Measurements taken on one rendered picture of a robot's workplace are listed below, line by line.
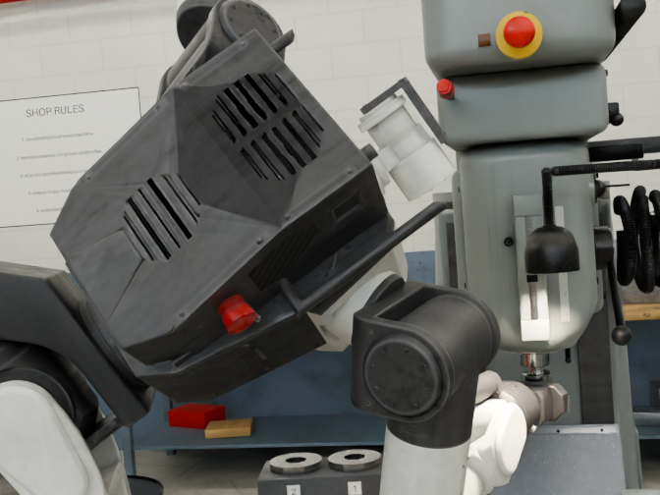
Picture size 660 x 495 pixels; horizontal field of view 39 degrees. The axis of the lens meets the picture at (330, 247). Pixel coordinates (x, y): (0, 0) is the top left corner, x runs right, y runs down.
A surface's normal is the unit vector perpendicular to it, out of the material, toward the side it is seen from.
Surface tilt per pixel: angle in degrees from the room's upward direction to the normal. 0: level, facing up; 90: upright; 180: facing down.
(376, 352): 98
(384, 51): 90
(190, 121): 74
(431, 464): 104
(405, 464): 97
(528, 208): 90
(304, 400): 90
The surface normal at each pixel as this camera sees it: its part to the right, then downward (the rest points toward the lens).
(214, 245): -0.37, -0.20
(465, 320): 0.54, -0.68
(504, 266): -0.19, 0.07
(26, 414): 0.13, 0.04
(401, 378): -0.49, 0.22
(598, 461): -0.20, -0.40
